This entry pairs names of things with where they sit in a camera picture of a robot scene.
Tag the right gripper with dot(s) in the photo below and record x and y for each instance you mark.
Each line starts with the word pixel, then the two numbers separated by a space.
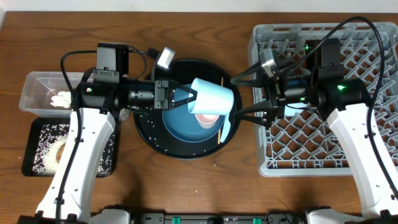
pixel 274 95

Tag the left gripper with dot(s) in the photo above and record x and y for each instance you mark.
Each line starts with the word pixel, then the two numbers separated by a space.
pixel 162 102

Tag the dark blue plate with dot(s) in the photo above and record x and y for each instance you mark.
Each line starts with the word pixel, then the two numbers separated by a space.
pixel 184 125

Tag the light blue cup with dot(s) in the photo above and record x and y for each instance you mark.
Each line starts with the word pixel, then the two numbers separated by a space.
pixel 211 98

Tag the pink cup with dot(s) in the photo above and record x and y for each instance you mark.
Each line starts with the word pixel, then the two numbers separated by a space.
pixel 206 121

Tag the white tissue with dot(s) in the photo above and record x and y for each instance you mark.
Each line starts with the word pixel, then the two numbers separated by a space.
pixel 63 99

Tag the brown walnut shell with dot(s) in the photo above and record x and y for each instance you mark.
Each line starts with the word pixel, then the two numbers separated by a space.
pixel 59 153

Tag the cooked white rice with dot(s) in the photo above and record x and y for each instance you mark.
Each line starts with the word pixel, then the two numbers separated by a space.
pixel 51 137

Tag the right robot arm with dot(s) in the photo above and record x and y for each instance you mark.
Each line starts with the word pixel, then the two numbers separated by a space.
pixel 347 107

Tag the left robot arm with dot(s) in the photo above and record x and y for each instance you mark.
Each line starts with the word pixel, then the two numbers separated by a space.
pixel 101 94

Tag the grey dishwasher rack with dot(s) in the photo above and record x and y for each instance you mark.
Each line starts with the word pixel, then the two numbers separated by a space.
pixel 301 143

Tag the round black serving tray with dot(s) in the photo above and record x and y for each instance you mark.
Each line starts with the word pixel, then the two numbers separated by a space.
pixel 152 128

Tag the light blue plastic knife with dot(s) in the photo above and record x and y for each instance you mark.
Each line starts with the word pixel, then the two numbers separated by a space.
pixel 225 129

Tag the clear plastic bin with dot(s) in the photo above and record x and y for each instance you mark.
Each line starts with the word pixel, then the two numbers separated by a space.
pixel 38 89

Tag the black rectangular tray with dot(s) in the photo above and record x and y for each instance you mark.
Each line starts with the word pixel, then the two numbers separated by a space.
pixel 33 140

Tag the black mounting rail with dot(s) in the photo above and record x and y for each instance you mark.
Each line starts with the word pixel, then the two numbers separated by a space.
pixel 217 218

